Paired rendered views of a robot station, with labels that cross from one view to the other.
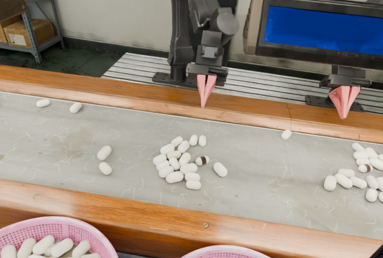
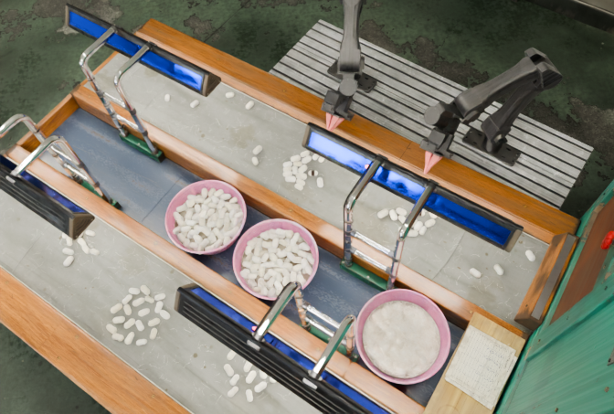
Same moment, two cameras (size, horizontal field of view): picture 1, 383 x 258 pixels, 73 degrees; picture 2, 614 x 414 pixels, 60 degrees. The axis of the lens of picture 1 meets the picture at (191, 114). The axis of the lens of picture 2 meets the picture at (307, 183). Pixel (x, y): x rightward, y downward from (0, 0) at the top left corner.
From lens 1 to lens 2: 131 cm
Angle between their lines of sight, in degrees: 33
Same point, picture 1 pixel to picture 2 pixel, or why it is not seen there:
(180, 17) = not seen: hidden behind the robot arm
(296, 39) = (321, 149)
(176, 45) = not seen: hidden behind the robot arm
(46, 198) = (222, 171)
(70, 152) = (239, 143)
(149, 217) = (265, 196)
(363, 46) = (345, 162)
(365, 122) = (461, 180)
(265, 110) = (386, 144)
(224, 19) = (345, 83)
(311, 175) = (378, 205)
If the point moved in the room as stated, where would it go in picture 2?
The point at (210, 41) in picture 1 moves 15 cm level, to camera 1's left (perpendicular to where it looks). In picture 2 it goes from (330, 100) to (289, 83)
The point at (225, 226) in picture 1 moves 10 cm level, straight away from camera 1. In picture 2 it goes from (300, 214) to (322, 194)
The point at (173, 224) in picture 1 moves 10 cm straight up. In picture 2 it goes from (275, 204) to (271, 189)
